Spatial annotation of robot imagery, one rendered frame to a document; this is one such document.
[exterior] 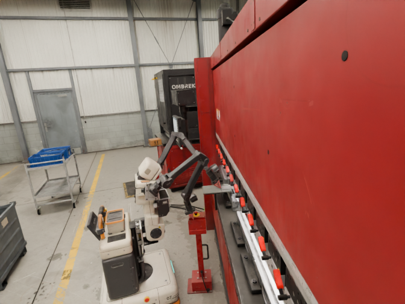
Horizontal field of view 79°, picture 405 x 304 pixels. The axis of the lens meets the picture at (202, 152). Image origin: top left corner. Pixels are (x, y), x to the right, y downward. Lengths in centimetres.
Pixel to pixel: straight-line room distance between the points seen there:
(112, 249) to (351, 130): 197
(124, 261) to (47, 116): 770
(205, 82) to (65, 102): 685
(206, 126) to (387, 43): 275
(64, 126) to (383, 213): 926
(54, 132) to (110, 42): 351
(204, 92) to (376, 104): 270
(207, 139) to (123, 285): 182
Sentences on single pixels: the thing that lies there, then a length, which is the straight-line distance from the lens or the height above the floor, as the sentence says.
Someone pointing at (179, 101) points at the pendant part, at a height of 181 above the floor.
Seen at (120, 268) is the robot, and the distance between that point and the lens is 231.
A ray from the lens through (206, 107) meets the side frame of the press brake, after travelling 308.
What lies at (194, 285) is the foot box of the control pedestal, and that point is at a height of 9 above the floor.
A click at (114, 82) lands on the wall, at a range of 922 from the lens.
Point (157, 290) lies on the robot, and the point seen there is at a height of 25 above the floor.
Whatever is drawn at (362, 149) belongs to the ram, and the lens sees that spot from 50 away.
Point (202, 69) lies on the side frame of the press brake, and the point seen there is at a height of 216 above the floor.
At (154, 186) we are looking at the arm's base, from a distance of 202.
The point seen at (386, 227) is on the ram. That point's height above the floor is 173.
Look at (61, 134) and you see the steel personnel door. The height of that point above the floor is 75.
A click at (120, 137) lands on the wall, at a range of 935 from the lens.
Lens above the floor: 196
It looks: 15 degrees down
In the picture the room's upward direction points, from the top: 4 degrees counter-clockwise
